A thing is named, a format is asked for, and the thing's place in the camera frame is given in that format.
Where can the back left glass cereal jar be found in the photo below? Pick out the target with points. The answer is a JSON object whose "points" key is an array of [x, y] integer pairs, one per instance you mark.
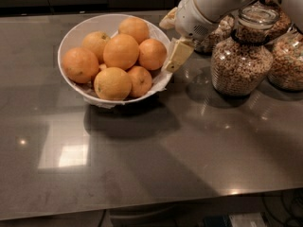
{"points": [[222, 32]]}

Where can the white bowl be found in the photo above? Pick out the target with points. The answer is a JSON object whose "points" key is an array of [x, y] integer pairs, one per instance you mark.
{"points": [[107, 22]]}

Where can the glass cereal jar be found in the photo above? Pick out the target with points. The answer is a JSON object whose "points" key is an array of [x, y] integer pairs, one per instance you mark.
{"points": [[241, 62], [222, 32], [286, 44]]}

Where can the small orange piece between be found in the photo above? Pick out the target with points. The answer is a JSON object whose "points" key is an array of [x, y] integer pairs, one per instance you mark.
{"points": [[102, 67]]}

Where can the back right glass cereal jar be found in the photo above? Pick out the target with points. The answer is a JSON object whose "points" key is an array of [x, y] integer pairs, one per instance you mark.
{"points": [[286, 44]]}

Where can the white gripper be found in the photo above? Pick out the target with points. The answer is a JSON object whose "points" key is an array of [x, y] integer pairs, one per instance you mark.
{"points": [[190, 20]]}

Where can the front glass cereal jar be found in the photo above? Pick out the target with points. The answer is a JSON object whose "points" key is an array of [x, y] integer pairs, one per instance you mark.
{"points": [[241, 62]]}

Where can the orange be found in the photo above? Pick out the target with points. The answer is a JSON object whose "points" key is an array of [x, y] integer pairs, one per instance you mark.
{"points": [[152, 54], [136, 28], [112, 84], [141, 81], [95, 42], [80, 65], [121, 51]]}

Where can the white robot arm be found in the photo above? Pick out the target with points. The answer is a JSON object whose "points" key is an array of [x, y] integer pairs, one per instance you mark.
{"points": [[215, 10]]}

